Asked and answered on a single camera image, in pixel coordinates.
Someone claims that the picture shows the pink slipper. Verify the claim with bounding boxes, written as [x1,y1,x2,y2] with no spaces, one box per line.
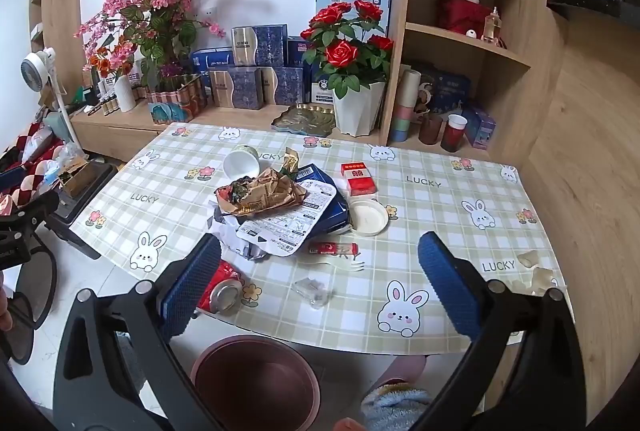
[369,353,429,393]

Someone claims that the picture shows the small purple box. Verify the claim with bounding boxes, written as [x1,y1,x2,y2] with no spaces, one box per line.
[467,106,497,148]

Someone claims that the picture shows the blue gold gift box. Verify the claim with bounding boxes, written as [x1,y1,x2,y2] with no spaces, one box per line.
[207,66,265,108]
[262,65,307,106]
[231,24,290,67]

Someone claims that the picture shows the blue printed box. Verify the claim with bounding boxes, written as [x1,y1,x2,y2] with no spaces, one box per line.
[419,65,472,112]

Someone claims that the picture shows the red gift basket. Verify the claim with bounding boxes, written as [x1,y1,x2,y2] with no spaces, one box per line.
[438,0,499,37]

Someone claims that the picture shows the gold foil wrapper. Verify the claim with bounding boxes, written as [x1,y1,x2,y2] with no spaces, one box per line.
[279,148,301,175]

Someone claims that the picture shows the glass perfume bottle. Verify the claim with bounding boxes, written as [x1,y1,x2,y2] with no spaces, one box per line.
[482,6,503,43]

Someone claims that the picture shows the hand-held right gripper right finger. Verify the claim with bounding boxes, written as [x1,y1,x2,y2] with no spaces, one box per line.
[415,231,587,431]

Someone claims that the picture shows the wooden shelf unit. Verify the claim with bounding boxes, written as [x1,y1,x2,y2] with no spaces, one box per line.
[381,0,563,164]

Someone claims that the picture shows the stack of pastel cups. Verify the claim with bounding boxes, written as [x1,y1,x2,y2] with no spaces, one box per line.
[388,64,422,143]

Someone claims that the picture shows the brown paper wrapper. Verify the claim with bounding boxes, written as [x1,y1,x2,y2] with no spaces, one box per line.
[214,167,309,218]

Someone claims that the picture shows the person's left hand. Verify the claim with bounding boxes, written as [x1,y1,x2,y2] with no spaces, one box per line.
[0,283,14,333]

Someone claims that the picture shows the colourful tin planter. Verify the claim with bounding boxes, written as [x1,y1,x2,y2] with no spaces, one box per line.
[145,73,209,125]

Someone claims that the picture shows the brown cardboard box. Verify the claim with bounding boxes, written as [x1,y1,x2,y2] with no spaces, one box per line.
[56,155,109,200]

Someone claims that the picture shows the blue fuzzy pajama leg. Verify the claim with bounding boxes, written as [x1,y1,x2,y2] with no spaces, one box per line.
[359,385,437,431]

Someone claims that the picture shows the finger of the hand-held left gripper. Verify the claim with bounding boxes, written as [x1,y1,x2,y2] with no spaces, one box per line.
[0,188,60,236]

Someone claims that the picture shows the cream round lid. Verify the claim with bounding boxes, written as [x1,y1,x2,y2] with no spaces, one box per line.
[347,198,390,238]

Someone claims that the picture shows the black plastic case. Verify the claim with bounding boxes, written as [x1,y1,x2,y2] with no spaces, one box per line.
[49,162,119,233]

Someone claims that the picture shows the flat blue box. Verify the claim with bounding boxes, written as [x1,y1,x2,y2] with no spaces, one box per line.
[191,46,236,74]

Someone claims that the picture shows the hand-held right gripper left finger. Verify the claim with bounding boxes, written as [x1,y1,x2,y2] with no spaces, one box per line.
[52,233,222,431]

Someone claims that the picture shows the orange artificial flowers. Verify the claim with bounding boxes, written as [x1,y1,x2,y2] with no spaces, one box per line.
[87,42,137,80]

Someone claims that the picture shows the red cigarette pack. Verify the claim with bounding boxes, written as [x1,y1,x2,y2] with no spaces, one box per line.
[340,162,377,197]

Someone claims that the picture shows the crushed red soda can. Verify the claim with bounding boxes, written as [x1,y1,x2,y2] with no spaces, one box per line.
[194,260,247,315]

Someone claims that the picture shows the blue carton box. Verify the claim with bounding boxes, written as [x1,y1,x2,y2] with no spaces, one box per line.
[294,162,352,238]

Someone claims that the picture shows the cream plastic spork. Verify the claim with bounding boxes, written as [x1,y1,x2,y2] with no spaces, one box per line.
[299,258,366,273]

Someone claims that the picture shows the black metal chair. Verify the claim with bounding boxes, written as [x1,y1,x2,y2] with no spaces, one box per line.
[0,245,59,365]

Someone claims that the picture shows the white printed package lid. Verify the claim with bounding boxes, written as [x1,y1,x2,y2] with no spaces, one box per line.
[234,178,337,258]

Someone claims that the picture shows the green gold leaf tray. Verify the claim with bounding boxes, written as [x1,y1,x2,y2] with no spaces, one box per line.
[271,103,335,133]

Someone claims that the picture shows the white ribbed vase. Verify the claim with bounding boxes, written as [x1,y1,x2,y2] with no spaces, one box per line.
[113,74,137,113]

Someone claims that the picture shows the red rose plant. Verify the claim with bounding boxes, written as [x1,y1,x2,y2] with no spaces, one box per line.
[299,0,397,100]

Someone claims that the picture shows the white desk fan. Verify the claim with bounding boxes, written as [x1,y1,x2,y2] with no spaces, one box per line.
[20,47,76,146]

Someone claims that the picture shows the green checkered tablecloth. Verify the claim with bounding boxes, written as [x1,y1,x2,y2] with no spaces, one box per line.
[69,122,568,356]

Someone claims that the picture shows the red argyle blanket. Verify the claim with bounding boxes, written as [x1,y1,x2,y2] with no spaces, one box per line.
[0,120,68,212]

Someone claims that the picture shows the red drink cup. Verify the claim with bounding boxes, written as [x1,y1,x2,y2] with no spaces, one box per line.
[440,113,469,153]

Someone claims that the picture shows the large clear plastic scrap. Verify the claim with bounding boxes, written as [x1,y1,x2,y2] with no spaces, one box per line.
[530,266,561,296]

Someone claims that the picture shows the red chopstick packet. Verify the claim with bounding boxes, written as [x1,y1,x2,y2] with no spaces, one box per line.
[307,241,359,257]

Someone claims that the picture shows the white paper cup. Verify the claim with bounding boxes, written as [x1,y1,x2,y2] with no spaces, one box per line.
[222,144,261,182]

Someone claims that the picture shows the dark blue box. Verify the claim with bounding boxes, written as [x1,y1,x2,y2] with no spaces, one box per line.
[287,36,321,70]

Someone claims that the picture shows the white faceted flower pot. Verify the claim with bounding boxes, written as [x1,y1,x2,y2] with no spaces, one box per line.
[330,80,387,136]

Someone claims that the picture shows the white blue carton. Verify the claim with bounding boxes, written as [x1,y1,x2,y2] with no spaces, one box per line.
[309,63,336,104]

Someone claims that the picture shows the brown plastic cup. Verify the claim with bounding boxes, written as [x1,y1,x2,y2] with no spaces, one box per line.
[418,113,445,146]

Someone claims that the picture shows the low wooden cabinet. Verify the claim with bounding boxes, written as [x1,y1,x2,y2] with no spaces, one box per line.
[69,102,392,162]

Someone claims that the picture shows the clear plastic wrapper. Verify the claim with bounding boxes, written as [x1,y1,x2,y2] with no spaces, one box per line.
[292,277,334,310]

